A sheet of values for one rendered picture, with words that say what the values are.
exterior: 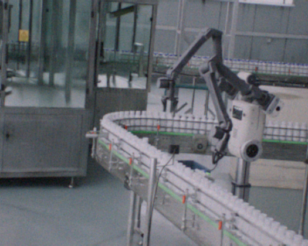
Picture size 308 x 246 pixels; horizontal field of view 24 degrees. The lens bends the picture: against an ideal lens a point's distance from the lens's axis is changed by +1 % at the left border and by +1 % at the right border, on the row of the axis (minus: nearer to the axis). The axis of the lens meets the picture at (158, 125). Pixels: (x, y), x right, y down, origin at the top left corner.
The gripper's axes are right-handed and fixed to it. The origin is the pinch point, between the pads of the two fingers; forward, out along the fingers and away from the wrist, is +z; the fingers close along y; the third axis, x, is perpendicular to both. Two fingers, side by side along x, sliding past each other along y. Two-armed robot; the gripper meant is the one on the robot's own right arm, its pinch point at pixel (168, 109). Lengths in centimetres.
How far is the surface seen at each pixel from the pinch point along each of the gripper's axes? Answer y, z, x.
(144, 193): 20, 54, 19
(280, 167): -283, 110, -288
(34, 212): 34, 140, -219
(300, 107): -296, 35, -283
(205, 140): -83, 42, -103
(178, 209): 21, 48, 75
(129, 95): -152, 57, -489
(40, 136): 15, 80, -300
